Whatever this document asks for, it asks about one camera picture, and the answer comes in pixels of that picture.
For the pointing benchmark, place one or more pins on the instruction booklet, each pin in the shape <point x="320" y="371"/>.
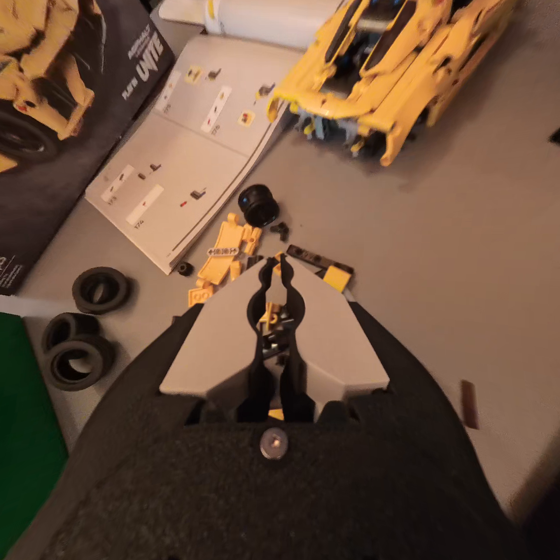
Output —
<point x="197" y="144"/>

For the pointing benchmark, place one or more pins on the grey desk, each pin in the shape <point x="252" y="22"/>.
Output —
<point x="415" y="262"/>

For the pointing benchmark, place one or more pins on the yellow toy brick car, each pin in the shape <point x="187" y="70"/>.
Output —
<point x="393" y="87"/>

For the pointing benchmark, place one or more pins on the pile of black brick parts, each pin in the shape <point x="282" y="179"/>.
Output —
<point x="223" y="245"/>

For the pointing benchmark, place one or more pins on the yellow brick tile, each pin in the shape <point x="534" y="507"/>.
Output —
<point x="277" y="267"/>

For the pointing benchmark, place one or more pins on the toy car box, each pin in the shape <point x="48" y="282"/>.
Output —
<point x="65" y="183"/>

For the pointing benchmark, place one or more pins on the black toy tyre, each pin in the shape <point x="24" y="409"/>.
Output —
<point x="57" y="376"/>
<point x="259" y="205"/>
<point x="83" y="302"/>
<point x="52" y="328"/>

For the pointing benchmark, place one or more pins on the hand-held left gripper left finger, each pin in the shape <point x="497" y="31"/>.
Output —
<point x="205" y="350"/>

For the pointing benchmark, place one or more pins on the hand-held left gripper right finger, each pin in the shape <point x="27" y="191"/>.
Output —
<point x="345" y="350"/>

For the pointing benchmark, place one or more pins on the green storage bin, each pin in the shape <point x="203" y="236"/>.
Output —
<point x="26" y="415"/>

